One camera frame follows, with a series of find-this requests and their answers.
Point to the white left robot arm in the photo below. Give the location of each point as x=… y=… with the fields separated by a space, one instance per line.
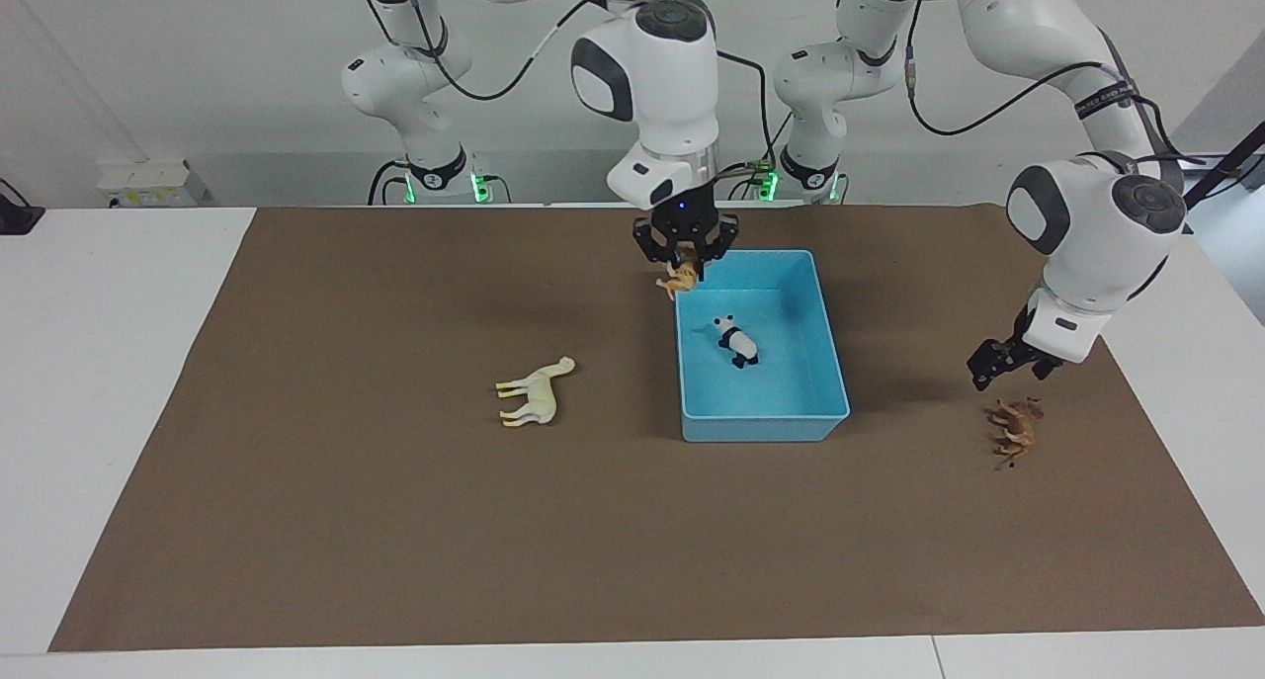
x=1097 y=244

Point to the black table clamp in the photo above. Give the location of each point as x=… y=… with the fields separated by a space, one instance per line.
x=18 y=216

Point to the cream horse toy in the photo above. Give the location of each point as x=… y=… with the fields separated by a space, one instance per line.
x=539 y=397

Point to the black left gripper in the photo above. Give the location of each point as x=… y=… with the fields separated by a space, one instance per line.
x=1028 y=351

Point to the brown table mat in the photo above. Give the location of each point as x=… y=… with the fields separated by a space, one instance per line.
x=494 y=541

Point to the orange tiger toy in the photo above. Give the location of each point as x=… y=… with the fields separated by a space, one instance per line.
x=680 y=279

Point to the black white panda toy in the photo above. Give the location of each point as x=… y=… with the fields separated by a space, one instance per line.
x=737 y=343

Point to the black stand with pole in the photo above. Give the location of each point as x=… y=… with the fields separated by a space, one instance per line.
x=1225 y=165

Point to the white box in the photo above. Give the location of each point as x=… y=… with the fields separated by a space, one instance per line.
x=148 y=183

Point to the blue plastic storage box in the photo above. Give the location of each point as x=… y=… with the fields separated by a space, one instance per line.
x=791 y=392

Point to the brown animal toy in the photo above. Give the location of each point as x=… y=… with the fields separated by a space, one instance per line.
x=1018 y=430

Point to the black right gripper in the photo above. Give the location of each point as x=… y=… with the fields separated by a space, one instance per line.
x=684 y=219

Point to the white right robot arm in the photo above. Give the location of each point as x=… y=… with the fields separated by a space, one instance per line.
x=662 y=86

